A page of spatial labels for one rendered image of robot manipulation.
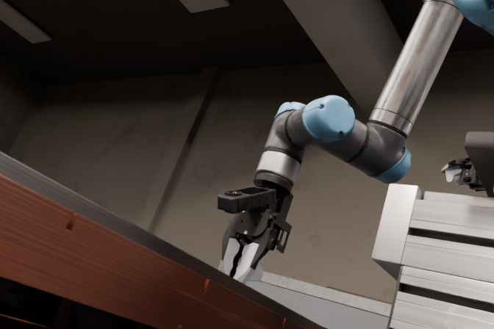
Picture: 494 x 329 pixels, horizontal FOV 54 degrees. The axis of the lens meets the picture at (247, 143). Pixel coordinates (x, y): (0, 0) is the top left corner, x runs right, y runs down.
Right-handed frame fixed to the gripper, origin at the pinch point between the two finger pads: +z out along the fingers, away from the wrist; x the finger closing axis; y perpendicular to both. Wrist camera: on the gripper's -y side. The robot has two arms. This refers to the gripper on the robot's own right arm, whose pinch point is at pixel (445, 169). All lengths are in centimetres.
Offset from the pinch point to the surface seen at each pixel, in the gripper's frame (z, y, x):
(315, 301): 48, 46, -6
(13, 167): -63, 46, -115
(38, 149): 855, -133, -91
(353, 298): 36, 42, 1
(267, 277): 67, 40, -16
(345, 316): 37, 49, 0
